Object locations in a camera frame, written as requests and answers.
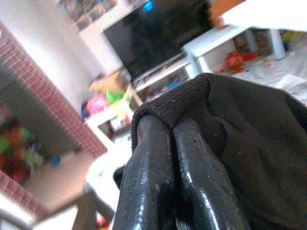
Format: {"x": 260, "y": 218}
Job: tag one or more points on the white low tv bench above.
{"x": 211, "y": 40}

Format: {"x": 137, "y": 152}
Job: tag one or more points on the green toy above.
{"x": 116, "y": 97}

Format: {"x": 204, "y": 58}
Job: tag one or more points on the black garment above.
{"x": 251, "y": 134}

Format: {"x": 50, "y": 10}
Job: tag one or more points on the black television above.
{"x": 156, "y": 36}

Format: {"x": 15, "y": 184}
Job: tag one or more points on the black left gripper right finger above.
{"x": 201, "y": 182}

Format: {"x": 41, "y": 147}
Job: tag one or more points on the brown cardboard box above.
{"x": 108, "y": 83}

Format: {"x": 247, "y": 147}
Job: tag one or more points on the pink bag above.
{"x": 96, "y": 105}

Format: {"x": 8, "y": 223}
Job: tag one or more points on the red plastic toy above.
{"x": 235, "y": 60}

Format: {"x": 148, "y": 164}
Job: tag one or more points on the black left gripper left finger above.
{"x": 146, "y": 182}

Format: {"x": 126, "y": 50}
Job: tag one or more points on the small white side table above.
{"x": 100, "y": 119}

